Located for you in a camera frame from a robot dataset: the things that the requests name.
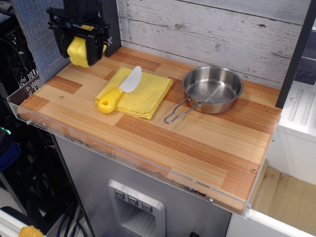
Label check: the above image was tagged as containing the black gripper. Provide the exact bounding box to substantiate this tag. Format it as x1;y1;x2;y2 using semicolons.
46;0;112;66

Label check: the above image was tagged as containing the yellow toy bell pepper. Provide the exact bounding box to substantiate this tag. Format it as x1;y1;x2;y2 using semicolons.
67;36;107;68

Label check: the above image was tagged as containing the yellow folded cloth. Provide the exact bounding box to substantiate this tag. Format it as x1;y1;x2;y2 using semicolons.
95;67;173;119

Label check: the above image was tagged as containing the stainless steel pot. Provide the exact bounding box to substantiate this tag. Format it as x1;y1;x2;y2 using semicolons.
164;66;244;124

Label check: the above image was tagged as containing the blue fabric panel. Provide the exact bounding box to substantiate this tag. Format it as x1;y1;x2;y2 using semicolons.
11;0;71;82

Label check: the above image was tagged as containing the clear acrylic table guard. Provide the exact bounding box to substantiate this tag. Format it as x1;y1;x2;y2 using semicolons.
6;29;279;220

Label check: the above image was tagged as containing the silver toy fridge cabinet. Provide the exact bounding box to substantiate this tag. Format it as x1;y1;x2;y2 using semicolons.
57;138;231;237

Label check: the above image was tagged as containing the yellow object bottom left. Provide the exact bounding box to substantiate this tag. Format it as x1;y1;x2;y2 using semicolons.
18;226;44;237

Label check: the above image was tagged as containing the white toy sink unit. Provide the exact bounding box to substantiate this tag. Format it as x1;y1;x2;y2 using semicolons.
227;81;316;237

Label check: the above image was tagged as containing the dark left vertical post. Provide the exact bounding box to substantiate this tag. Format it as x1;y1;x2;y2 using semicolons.
100;0;121;57

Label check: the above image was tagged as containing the dark vertical post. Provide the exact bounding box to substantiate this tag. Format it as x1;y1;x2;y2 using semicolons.
275;0;316;109
100;0;121;57

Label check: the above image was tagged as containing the toy knife yellow handle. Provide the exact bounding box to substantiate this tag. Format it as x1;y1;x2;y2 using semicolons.
97;66;142;114

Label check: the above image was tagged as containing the dark right vertical post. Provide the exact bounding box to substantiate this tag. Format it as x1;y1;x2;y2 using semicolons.
275;0;316;109

